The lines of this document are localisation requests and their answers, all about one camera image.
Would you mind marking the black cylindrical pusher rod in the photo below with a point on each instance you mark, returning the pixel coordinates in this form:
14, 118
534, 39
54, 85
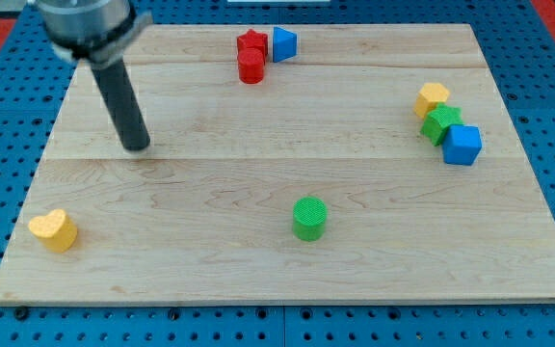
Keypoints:
118, 94

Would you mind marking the red cylinder block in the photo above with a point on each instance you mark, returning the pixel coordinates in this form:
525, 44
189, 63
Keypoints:
251, 62

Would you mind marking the red star block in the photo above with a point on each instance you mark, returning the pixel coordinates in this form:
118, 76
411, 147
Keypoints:
255, 40

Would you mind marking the yellow heart block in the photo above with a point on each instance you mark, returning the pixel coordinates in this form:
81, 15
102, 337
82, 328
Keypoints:
55, 230

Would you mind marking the blue triangle block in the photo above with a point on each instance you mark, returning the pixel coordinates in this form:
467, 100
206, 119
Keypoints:
285, 44

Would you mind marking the wooden board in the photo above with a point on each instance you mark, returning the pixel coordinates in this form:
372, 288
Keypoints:
204, 216

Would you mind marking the green cylinder block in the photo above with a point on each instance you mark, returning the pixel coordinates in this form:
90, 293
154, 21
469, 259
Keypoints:
309, 218

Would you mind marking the yellow hexagon block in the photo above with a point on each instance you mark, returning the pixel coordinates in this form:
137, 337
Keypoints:
428, 98

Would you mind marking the green star block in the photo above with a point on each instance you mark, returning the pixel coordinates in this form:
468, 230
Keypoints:
437, 122

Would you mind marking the blue cube block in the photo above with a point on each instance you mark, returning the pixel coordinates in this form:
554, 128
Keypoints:
462, 145

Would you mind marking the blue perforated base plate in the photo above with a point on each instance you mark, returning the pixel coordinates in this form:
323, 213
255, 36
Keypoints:
521, 55

